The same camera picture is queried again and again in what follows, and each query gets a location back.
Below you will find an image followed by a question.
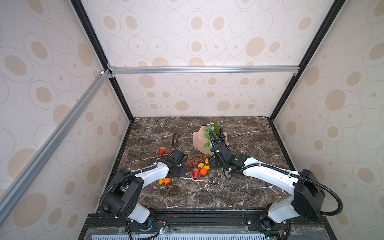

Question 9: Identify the green fake grape bunch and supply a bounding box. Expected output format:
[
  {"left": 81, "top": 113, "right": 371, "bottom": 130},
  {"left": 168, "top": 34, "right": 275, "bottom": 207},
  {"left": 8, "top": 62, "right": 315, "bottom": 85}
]
[{"left": 203, "top": 122, "right": 220, "bottom": 149}]

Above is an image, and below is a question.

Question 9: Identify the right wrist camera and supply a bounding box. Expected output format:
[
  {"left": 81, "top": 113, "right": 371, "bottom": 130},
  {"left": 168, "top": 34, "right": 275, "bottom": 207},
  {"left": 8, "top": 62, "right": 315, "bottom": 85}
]
[{"left": 210, "top": 143, "right": 235, "bottom": 164}]

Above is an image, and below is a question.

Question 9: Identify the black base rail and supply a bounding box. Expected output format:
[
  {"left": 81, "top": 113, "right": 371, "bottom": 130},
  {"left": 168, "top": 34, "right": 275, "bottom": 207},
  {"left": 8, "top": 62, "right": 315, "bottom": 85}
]
[{"left": 79, "top": 208, "right": 336, "bottom": 240}]

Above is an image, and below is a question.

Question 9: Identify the black fake grape bunch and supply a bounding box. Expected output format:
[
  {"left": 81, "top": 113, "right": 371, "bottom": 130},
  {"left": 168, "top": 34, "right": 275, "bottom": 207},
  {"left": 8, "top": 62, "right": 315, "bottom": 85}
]
[{"left": 218, "top": 128, "right": 227, "bottom": 143}]

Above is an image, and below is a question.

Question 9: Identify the silver diagonal aluminium bar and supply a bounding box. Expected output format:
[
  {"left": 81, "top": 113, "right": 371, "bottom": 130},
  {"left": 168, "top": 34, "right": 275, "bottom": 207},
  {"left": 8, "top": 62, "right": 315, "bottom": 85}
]
[{"left": 1, "top": 69, "right": 112, "bottom": 225}]

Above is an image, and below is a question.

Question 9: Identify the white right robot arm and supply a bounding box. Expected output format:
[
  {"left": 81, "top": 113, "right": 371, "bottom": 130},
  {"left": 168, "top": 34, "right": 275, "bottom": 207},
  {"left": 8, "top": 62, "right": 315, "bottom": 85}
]
[{"left": 224, "top": 154, "right": 325, "bottom": 223}]

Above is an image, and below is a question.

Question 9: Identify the black vertical frame post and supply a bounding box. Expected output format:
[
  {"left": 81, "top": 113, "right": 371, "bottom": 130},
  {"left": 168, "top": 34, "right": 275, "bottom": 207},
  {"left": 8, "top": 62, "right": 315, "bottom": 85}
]
[
  {"left": 70, "top": 0, "right": 135, "bottom": 122},
  {"left": 268, "top": 0, "right": 347, "bottom": 123}
]

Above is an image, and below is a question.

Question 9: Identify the black vertical frame post right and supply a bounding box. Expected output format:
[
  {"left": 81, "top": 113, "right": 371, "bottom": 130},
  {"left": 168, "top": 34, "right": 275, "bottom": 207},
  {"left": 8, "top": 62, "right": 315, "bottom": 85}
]
[{"left": 268, "top": 0, "right": 347, "bottom": 123}]

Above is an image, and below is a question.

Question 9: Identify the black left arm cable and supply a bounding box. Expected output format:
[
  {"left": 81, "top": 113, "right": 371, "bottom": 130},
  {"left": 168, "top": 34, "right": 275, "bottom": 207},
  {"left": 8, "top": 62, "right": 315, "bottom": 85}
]
[{"left": 98, "top": 132, "right": 181, "bottom": 240}]

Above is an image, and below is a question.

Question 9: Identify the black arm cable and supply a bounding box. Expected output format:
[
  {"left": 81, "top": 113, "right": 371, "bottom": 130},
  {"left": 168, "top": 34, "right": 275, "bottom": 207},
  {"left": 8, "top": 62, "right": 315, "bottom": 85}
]
[
  {"left": 98, "top": 132, "right": 181, "bottom": 240},
  {"left": 208, "top": 128, "right": 344, "bottom": 217}
]

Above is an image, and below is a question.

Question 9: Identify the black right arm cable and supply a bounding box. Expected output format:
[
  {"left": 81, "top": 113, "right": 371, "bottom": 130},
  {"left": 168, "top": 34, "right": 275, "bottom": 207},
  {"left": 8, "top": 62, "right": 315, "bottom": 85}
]
[{"left": 208, "top": 128, "right": 344, "bottom": 217}]

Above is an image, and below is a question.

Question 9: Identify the fake orange near left arm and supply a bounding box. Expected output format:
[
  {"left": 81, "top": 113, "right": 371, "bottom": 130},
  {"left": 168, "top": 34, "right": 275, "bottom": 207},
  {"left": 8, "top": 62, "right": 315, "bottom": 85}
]
[{"left": 163, "top": 178, "right": 171, "bottom": 184}]

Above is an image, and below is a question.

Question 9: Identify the fake orange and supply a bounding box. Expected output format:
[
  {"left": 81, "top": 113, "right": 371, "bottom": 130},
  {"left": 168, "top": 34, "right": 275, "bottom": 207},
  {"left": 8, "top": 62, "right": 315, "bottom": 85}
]
[{"left": 200, "top": 168, "right": 208, "bottom": 176}]

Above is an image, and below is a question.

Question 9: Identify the black vertical frame post left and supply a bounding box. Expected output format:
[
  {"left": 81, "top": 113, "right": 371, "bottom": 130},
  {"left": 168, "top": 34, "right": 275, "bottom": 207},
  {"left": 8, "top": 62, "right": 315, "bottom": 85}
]
[{"left": 70, "top": 0, "right": 135, "bottom": 122}]

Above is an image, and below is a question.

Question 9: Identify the red yellow-tipped fake strawberry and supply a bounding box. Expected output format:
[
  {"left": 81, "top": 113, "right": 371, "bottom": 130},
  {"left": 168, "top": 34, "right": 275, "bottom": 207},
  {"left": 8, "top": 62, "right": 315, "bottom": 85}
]
[{"left": 159, "top": 147, "right": 166, "bottom": 156}]

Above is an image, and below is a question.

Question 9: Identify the red fake grape bunch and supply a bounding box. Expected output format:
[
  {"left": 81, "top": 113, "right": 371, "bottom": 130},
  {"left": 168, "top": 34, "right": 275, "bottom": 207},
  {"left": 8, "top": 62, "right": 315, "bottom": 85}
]
[{"left": 184, "top": 156, "right": 206, "bottom": 171}]

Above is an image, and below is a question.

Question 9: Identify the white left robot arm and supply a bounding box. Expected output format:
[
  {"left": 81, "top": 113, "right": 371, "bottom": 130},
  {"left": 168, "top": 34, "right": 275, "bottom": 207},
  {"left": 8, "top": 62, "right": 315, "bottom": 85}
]
[{"left": 99, "top": 161, "right": 186, "bottom": 228}]

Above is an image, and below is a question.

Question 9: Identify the pink scalloped fruit bowl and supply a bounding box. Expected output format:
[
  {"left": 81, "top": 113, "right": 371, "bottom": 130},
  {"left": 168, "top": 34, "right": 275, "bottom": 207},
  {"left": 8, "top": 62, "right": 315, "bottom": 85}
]
[{"left": 193, "top": 124, "right": 229, "bottom": 155}]

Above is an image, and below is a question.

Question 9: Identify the silver horizontal aluminium bar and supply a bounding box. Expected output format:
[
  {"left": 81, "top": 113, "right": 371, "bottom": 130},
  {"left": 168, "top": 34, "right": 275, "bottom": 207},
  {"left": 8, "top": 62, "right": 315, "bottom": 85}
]
[{"left": 111, "top": 66, "right": 300, "bottom": 75}]

